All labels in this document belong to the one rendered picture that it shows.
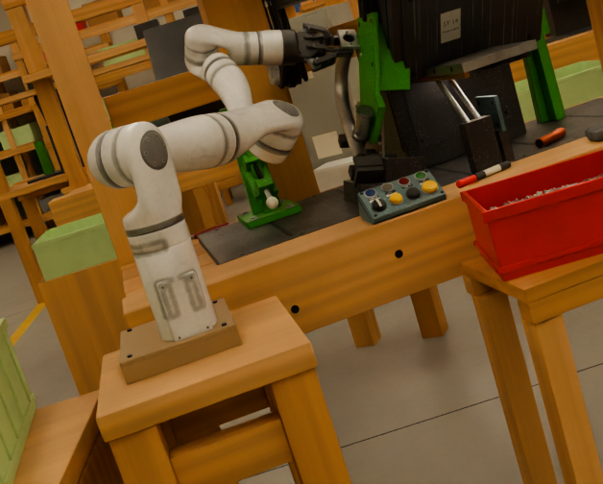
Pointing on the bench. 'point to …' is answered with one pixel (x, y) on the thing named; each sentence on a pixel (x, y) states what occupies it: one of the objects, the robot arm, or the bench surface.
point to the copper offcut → (550, 137)
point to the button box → (399, 203)
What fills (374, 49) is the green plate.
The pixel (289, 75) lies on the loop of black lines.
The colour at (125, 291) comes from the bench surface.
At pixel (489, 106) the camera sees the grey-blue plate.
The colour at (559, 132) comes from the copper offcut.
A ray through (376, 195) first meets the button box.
